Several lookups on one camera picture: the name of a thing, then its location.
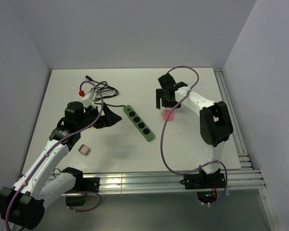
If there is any pink plug adapter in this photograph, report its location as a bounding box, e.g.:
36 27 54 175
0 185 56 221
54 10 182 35
160 109 174 121

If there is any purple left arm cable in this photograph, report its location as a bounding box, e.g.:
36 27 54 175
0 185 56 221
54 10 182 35
4 81 104 231

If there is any brown plug adapter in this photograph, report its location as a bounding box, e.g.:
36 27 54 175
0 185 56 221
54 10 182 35
78 144 91 156

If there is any aluminium rail frame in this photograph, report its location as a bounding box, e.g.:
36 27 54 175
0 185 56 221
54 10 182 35
2 67 280 231

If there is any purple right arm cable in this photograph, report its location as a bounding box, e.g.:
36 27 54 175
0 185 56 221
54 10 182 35
160 66 229 207

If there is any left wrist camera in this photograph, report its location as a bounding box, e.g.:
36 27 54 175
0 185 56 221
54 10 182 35
79 90 97 108

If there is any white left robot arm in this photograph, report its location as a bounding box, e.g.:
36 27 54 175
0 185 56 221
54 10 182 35
0 102 122 231

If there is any green power strip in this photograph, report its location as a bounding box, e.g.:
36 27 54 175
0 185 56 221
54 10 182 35
123 105 155 142

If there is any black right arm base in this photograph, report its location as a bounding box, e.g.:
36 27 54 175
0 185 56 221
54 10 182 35
180 172 226 190

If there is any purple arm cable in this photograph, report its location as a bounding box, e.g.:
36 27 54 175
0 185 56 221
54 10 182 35
4 81 104 231
160 66 229 207

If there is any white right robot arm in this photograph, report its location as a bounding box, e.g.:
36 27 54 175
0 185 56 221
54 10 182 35
156 73 233 188

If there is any black power strip cable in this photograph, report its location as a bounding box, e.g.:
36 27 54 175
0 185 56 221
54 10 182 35
85 75 126 108

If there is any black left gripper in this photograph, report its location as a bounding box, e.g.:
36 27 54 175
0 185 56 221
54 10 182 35
77 103 121 131

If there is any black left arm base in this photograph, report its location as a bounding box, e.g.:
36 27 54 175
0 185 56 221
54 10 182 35
65 177 102 211

